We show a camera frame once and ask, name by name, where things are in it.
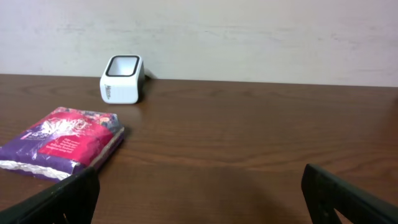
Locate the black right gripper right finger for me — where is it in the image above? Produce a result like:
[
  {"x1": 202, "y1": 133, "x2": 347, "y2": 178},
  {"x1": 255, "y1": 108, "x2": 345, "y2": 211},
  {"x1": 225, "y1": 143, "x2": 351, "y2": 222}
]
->
[{"x1": 301, "y1": 164, "x2": 397, "y2": 224}]

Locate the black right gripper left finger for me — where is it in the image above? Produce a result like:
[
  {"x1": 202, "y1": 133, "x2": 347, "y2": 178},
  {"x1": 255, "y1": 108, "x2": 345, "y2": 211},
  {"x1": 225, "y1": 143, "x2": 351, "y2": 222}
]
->
[{"x1": 1, "y1": 167, "x2": 100, "y2": 224}]

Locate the purple red snack packet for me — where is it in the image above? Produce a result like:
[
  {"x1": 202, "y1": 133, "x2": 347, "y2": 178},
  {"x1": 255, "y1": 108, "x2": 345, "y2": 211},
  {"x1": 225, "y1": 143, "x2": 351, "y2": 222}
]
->
[{"x1": 1, "y1": 107, "x2": 125, "y2": 182}]

